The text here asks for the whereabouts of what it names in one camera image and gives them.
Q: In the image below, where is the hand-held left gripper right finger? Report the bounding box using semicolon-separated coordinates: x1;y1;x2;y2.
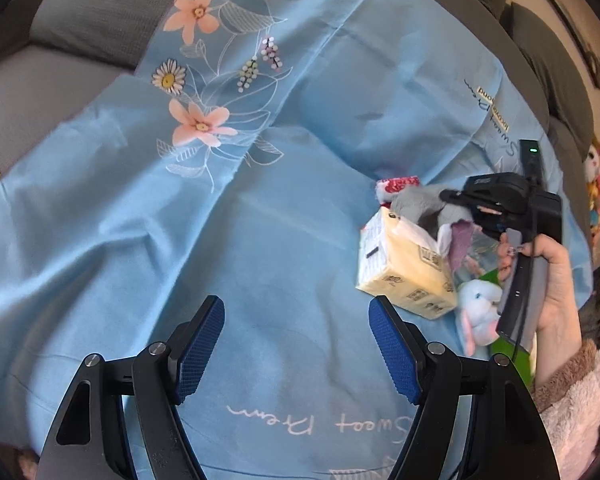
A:
369;296;563;480

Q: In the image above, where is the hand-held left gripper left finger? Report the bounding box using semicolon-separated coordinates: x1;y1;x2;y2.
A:
37;295;226;480

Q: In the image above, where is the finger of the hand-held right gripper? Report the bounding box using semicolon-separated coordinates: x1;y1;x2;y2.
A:
439;188;482;211
472;207;507;235

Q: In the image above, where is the grey plush toy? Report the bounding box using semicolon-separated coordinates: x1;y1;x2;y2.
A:
390;185;481;273

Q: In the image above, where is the green white plush toy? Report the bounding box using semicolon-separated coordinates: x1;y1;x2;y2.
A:
455;280;504;357

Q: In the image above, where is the green cardboard box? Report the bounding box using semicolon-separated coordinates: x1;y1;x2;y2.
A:
480;267;537;388

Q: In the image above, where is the person's right forearm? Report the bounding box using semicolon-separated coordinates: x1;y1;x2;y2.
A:
530;340;600;480

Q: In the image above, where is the person's right hand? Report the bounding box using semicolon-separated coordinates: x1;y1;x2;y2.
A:
497;236;582;350

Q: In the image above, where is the red white plush toy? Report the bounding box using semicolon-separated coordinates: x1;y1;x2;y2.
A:
375;176;422;206

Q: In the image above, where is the pale yellow tissue pack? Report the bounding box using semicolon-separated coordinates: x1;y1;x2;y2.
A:
355;208;458;320

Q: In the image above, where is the pile of colourful plush toys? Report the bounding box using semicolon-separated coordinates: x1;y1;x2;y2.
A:
582;142;600;242

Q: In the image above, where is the dark grey cushion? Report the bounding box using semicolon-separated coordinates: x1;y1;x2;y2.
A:
509;2;595;128

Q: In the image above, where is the blue floral bed sheet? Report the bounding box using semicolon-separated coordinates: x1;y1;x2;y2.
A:
0;0;595;480

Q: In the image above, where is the grey sofa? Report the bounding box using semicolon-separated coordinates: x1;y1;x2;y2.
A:
0;0;596;241

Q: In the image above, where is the dark picture frame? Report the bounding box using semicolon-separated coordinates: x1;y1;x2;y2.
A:
527;0;600;90

